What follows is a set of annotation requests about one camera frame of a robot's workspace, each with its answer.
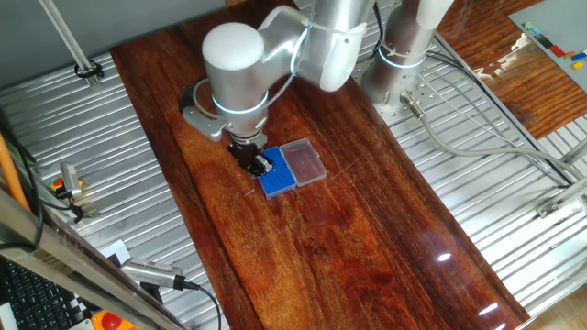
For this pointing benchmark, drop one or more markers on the red button orange box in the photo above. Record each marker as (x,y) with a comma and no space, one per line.
(110,322)

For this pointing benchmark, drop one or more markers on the orange pole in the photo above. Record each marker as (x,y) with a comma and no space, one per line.
(9,169)

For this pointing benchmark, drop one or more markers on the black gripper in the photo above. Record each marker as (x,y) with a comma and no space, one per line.
(247,149)

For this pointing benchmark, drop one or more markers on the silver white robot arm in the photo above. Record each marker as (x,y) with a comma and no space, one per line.
(238,78)

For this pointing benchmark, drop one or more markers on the white paper sheet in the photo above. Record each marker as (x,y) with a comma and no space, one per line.
(115,249)

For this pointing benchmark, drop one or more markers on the steel frame beam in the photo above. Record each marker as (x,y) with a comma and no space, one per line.
(69,261)

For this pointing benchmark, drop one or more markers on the small silver camera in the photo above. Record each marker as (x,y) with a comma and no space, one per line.
(70,179)

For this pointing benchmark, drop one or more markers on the long silver depth camera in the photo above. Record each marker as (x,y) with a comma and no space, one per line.
(151,272)

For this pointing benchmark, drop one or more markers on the red flat block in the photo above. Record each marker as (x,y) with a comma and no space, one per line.
(557,51)

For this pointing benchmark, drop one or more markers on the large glossy wooden board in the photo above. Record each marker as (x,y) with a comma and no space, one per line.
(321,252)

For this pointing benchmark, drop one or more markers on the small glossy wooden board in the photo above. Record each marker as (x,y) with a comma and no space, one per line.
(527,101)

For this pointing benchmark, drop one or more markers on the yellow red toy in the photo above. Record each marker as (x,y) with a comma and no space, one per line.
(56,184)

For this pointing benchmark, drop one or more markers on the green teal strip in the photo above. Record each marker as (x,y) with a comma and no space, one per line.
(531,27)

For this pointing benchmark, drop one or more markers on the slanted metal pole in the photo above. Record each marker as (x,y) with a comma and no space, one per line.
(69,41)

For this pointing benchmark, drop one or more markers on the checkerboard marker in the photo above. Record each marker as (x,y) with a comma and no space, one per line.
(80,308)

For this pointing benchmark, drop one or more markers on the blue pipette tip holder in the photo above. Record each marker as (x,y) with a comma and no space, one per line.
(280,183)

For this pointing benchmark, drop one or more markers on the small orange block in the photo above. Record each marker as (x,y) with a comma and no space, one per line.
(569,54)

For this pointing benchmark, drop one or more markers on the gray wrist camera mount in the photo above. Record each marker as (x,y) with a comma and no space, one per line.
(206,126)

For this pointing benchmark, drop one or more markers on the aluminium profile bar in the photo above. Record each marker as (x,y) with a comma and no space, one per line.
(561,197)

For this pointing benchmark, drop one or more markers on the small yellow block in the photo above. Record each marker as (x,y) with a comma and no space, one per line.
(577,65)

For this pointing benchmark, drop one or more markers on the gray flat panel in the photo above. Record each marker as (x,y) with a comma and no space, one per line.
(559,23)

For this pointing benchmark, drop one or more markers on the black flat block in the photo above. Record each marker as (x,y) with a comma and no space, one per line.
(544,41)

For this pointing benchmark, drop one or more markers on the small clear pipette tip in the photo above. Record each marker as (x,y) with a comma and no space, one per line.
(249,193)

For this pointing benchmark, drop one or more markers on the black keyboard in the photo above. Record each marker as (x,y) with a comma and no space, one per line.
(32,298)

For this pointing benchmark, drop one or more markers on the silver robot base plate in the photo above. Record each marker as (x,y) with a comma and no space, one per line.
(399,112)

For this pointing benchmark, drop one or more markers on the small blue block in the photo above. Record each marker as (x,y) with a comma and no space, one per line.
(579,56)

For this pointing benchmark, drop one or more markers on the clear plastic box lid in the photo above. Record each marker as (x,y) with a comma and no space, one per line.
(305,162)

